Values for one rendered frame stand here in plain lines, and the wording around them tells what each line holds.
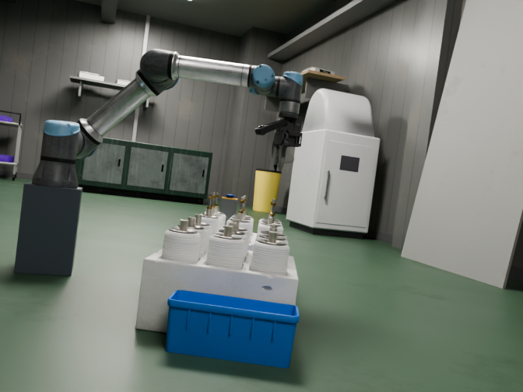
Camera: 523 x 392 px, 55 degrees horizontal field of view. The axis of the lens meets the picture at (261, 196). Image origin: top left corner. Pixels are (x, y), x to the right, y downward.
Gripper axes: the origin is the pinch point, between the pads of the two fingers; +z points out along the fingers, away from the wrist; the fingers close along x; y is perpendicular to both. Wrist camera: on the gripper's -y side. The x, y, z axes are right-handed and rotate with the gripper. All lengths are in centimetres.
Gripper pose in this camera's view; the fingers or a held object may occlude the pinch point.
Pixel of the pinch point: (276, 166)
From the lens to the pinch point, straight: 186.7
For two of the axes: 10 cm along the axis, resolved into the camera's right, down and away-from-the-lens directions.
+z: -1.3, 9.9, 0.3
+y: 9.0, 1.0, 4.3
